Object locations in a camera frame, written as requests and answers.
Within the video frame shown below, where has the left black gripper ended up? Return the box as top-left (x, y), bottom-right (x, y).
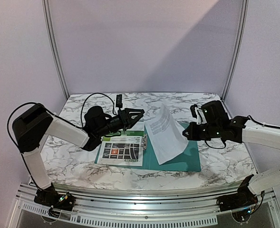
top-left (96, 108), bottom-right (145, 138)

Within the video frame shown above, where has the white text paper sheet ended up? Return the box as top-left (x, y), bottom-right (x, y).
top-left (145, 104), bottom-right (188, 165)

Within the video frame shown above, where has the teal file folder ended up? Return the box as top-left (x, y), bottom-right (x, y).
top-left (95, 120), bottom-right (201, 172)

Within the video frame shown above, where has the green map flyer sheet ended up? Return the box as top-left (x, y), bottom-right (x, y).
top-left (95, 131), bottom-right (144, 167)

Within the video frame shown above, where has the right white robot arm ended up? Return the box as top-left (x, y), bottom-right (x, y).
top-left (182, 101), bottom-right (280, 207)

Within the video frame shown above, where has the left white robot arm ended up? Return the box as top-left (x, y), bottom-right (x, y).
top-left (12, 103), bottom-right (145, 206)

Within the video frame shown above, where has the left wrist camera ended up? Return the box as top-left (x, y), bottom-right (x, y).
top-left (116, 94), bottom-right (123, 110)

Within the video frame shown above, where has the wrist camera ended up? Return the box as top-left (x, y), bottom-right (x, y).
top-left (190, 104), bottom-right (206, 124)
top-left (116, 94), bottom-right (123, 110)

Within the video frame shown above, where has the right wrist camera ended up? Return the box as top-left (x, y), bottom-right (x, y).
top-left (190, 104), bottom-right (206, 124)

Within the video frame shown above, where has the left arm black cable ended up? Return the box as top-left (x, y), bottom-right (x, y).
top-left (6, 92), bottom-right (118, 190)

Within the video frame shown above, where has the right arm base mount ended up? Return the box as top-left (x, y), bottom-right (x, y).
top-left (216, 187), bottom-right (265, 214)

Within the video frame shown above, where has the aluminium front rail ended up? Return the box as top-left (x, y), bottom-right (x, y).
top-left (7, 184), bottom-right (280, 228)

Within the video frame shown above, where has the left aluminium frame post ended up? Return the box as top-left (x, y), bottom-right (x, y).
top-left (42, 0), bottom-right (70, 100)

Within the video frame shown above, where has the aluminium frame post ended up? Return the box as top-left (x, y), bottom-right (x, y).
top-left (42, 0), bottom-right (70, 100)
top-left (221, 0), bottom-right (249, 101)

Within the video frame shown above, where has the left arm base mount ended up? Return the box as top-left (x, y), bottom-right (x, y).
top-left (34, 189), bottom-right (76, 211)

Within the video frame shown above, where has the right aluminium frame post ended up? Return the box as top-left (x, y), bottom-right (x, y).
top-left (221, 0), bottom-right (249, 101)

